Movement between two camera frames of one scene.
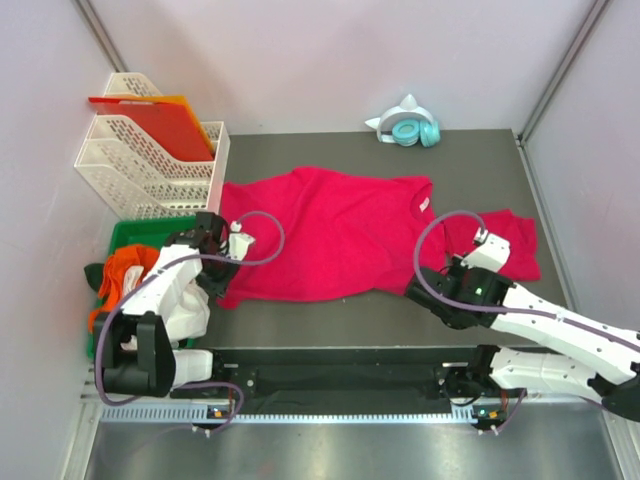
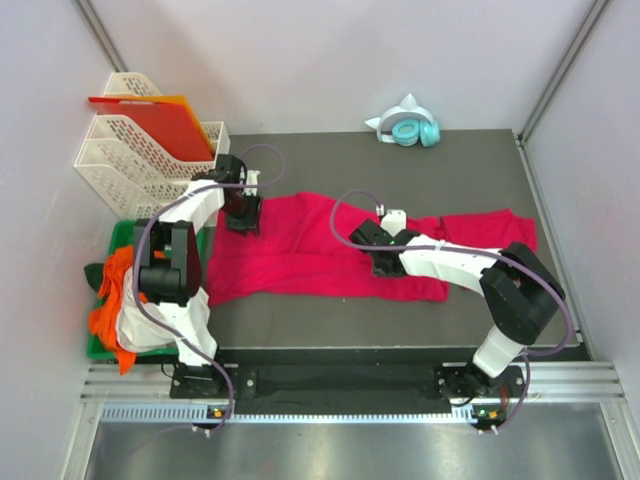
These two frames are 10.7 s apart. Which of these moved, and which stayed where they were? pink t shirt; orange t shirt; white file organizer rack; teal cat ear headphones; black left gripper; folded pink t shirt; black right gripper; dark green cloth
Moved: pink t shirt; black left gripper; black right gripper
Stayed: teal cat ear headphones; folded pink t shirt; white file organizer rack; dark green cloth; orange t shirt
